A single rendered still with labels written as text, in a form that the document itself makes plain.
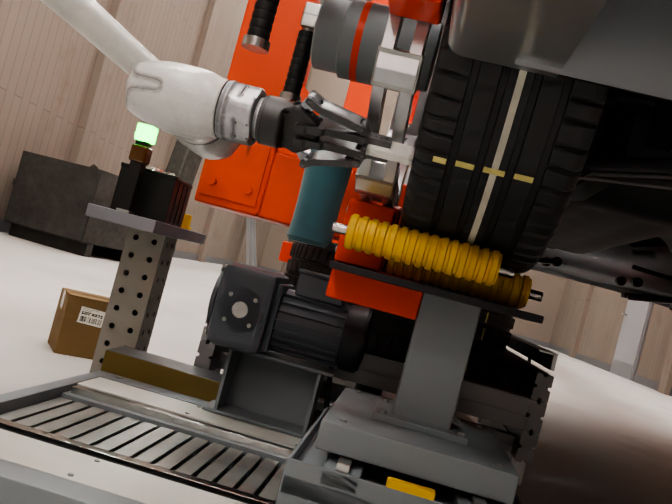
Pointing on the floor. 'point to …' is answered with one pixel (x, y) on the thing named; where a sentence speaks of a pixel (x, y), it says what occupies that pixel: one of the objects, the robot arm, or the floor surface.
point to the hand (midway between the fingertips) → (390, 150)
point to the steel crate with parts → (64, 206)
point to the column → (135, 293)
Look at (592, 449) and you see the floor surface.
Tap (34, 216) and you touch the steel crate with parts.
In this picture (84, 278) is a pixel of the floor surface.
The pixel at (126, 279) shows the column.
